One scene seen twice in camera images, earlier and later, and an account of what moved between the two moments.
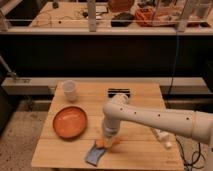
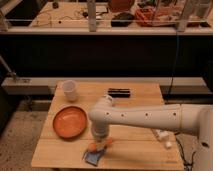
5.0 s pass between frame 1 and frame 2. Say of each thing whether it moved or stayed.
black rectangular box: stayed
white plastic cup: stayed
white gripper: moved
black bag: stayed
